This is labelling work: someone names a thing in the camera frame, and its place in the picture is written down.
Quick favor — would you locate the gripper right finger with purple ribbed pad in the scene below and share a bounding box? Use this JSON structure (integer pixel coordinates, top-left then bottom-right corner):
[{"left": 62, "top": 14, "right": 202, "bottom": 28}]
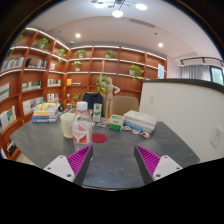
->
[{"left": 134, "top": 145, "right": 182, "bottom": 185}]

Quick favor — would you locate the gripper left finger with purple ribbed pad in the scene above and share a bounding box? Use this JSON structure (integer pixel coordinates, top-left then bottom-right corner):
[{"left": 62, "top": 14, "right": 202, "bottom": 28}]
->
[{"left": 44, "top": 145, "right": 93, "bottom": 185}]

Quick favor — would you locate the clear plastic water bottle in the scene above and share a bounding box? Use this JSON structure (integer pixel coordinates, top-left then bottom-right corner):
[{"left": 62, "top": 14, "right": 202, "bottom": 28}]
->
[{"left": 72, "top": 101, "right": 92, "bottom": 151}]

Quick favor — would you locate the round red coaster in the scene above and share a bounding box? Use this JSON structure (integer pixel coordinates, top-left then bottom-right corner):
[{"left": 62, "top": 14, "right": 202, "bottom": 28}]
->
[{"left": 92, "top": 133, "right": 107, "bottom": 143}]

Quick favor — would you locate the small green white box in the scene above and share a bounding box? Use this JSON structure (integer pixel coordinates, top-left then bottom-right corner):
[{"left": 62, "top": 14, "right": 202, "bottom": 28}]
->
[{"left": 109, "top": 114, "right": 124, "bottom": 131}]

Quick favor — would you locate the stack of colourful books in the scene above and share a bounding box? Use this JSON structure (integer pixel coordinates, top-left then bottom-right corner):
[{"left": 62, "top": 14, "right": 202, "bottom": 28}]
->
[{"left": 32, "top": 102, "right": 59, "bottom": 123}]

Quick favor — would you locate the tall green white carton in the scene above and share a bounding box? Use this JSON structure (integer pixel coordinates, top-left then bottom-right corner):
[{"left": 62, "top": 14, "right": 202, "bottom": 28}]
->
[{"left": 93, "top": 103, "right": 102, "bottom": 122}]

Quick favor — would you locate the beige chair back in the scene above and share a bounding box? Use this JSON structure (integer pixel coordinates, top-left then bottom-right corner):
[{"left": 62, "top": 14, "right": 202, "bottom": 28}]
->
[{"left": 111, "top": 95, "right": 139, "bottom": 115}]

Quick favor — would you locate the wooden artist mannequin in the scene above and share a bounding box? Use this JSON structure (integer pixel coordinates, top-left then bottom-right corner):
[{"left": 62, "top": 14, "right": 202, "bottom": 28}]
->
[{"left": 100, "top": 59, "right": 121, "bottom": 125}]

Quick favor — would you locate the ceiling lamp cluster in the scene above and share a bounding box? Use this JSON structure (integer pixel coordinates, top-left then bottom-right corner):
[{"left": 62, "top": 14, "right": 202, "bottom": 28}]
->
[{"left": 91, "top": 0, "right": 148, "bottom": 18}]

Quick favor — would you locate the white wall socket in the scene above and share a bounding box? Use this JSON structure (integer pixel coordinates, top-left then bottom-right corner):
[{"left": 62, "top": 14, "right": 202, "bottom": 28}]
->
[{"left": 210, "top": 126, "right": 223, "bottom": 147}]

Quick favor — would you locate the wooden wall bookshelf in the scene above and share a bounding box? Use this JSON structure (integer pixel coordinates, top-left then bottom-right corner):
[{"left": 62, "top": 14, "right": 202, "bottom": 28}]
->
[{"left": 0, "top": 28, "right": 167, "bottom": 160}]

